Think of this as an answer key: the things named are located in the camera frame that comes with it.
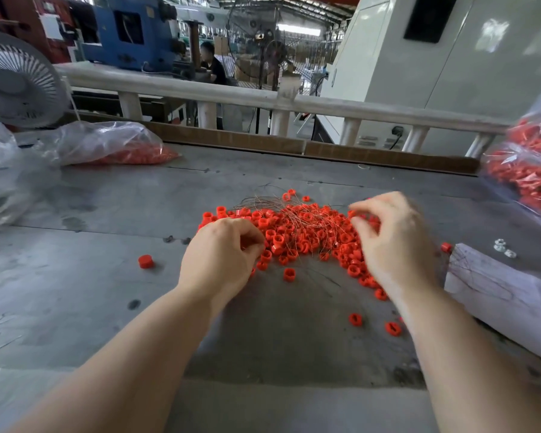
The person's right hand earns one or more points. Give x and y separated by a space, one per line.
397 248

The person's left hand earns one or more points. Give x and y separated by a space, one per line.
218 261

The lone red ring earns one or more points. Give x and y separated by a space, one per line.
145 261

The pile of red plastic rings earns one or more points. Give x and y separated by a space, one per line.
311 234

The person's right forearm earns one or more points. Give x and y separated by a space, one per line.
478 365

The person's left forearm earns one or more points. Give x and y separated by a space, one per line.
117 374

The small clear plastic piece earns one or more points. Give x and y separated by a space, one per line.
510 253
499 243

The white paper sheet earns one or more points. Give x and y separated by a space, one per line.
505 302

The brown wooden board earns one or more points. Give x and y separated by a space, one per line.
252 139

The large clear bag red pieces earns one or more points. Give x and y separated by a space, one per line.
523 167

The clear bag with red pieces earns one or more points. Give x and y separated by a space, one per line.
99 142

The white metal railing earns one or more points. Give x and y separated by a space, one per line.
209 90

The large grey machine cabinet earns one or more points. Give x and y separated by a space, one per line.
490 63

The blue industrial machine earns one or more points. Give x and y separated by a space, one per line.
142 40

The white desk fan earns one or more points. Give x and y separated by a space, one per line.
18 84

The red industrial machine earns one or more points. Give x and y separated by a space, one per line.
16 20

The black pedestal fan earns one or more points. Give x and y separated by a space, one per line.
274 54

